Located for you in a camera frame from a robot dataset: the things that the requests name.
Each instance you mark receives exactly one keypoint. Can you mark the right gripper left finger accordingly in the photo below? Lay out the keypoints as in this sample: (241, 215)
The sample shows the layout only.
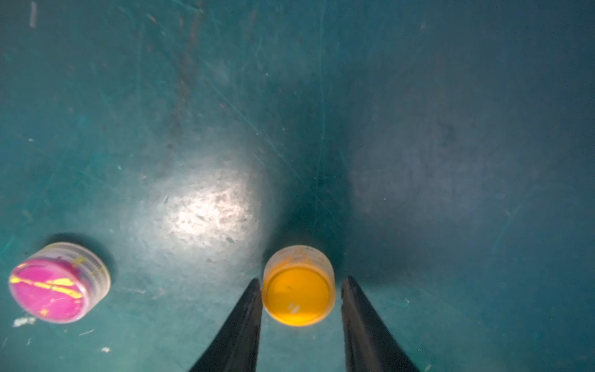
(236, 345)

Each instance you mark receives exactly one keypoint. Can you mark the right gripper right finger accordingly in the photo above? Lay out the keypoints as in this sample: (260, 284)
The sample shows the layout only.
(369, 346)

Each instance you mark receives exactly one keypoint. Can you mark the orange jar lid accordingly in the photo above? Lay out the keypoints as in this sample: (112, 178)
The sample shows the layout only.
(299, 287)

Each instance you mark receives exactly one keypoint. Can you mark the magenta jar lid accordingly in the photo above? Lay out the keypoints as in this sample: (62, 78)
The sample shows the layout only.
(61, 283)

